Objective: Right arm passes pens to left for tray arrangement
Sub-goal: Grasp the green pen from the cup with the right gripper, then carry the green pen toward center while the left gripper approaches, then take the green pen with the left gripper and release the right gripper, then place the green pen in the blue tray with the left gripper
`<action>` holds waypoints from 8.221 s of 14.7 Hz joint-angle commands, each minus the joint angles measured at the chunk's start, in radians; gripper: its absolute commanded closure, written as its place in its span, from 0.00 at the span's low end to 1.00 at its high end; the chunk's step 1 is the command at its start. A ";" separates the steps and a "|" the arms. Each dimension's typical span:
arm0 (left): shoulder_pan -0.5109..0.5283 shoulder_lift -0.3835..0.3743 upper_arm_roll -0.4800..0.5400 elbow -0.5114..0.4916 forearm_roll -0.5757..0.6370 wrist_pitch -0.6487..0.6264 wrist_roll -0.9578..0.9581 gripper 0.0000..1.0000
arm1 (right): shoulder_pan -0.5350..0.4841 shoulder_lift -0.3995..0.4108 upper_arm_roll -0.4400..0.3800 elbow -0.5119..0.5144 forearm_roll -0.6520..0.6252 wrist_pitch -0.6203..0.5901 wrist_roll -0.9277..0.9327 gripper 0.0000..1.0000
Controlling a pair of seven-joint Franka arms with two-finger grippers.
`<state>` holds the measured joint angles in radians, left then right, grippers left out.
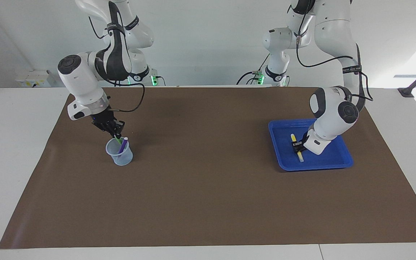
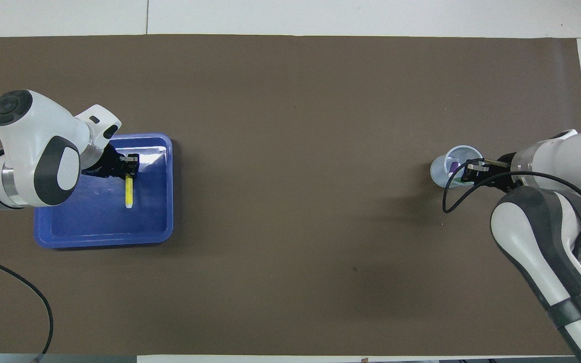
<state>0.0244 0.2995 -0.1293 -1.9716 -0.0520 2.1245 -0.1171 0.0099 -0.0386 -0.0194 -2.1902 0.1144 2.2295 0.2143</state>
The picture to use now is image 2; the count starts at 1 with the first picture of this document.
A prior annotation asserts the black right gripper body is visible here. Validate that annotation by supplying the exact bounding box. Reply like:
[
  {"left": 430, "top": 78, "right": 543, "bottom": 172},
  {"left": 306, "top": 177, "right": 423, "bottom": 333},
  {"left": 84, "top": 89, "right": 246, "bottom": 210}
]
[{"left": 492, "top": 152, "right": 524, "bottom": 192}]

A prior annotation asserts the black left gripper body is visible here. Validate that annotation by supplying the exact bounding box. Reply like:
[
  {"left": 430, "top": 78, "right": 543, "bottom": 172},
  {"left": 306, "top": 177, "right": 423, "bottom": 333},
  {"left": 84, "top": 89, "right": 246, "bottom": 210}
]
[{"left": 82, "top": 143, "right": 120, "bottom": 178}]

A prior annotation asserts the brown table mat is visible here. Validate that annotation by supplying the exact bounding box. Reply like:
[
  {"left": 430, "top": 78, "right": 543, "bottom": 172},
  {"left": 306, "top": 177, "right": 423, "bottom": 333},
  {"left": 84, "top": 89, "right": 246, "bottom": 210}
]
[{"left": 0, "top": 34, "right": 581, "bottom": 356}]

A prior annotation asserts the translucent plastic cup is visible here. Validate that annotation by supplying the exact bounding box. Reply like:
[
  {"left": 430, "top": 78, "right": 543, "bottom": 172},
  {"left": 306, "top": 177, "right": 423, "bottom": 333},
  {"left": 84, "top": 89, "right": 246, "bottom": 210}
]
[{"left": 430, "top": 145, "right": 484, "bottom": 189}]

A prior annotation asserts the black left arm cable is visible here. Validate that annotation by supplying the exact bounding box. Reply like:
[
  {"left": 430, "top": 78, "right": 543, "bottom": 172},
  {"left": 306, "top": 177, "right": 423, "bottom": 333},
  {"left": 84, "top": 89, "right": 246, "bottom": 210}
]
[{"left": 0, "top": 252, "right": 54, "bottom": 361}]

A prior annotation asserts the blue plastic tray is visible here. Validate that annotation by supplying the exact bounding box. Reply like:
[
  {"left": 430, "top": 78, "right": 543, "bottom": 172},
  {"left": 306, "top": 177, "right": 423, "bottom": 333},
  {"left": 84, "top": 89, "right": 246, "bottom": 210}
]
[{"left": 34, "top": 133, "right": 174, "bottom": 249}]

